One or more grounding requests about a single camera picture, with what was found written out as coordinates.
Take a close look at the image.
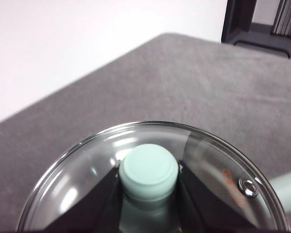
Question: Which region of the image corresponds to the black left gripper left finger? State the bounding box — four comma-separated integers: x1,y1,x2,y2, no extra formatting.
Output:
45,166,123,233

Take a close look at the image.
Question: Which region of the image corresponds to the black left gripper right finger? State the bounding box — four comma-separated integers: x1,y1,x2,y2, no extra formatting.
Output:
175,161,260,233

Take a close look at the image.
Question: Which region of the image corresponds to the glass lid with green knob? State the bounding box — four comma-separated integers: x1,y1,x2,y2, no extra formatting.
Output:
16,120,291,233

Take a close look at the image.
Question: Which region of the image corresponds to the grey slatted panel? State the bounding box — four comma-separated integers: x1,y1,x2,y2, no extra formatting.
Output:
273,0,291,39

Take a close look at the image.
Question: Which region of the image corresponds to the green pot with straight handle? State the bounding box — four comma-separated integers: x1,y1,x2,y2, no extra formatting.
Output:
254,167,291,216

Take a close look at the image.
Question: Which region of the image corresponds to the black frame rack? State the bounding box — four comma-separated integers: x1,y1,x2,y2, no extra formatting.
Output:
220,0,291,59

